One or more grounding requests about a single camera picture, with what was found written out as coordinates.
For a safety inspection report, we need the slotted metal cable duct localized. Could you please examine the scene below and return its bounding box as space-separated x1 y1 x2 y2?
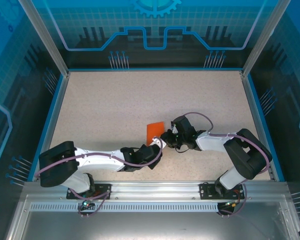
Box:
29 202 227 214

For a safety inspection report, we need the right arm cable connector plug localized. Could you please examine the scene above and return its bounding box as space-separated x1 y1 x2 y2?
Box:
223 198 243 208

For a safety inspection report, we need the aluminium table side rail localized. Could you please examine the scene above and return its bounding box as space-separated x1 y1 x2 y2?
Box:
239 71 277 182
31 71 71 182

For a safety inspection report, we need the orange paper sheet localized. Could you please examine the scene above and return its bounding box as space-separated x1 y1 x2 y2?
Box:
146 121 165 146

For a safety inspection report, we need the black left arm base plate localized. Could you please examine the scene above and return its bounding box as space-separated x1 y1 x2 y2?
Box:
66 183 113 200

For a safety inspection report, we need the grey metal tray panel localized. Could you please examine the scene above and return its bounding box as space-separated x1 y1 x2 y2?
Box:
4 194 300 240

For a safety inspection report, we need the arm cable connector plug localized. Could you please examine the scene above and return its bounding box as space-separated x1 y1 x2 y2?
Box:
223 198 243 208
82 195 95 209

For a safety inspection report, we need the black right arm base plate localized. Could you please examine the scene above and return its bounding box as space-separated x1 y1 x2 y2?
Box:
199 182 246 200

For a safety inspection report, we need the left arm cable connector plug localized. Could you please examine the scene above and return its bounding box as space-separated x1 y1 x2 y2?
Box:
82 195 95 209

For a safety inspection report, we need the aluminium mounting rail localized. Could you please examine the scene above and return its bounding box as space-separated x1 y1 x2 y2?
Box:
23 180 289 201

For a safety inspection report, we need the aluminium frame post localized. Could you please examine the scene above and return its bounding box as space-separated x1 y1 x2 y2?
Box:
17 0 71 77
241 0 291 77

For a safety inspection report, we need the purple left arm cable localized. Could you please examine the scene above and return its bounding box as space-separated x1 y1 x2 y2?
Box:
34 146 164 218

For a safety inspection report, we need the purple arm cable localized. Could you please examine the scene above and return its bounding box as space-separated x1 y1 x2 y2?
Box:
183 111 270 217
34 146 164 218

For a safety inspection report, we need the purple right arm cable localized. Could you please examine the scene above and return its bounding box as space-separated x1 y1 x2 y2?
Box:
183 111 270 217

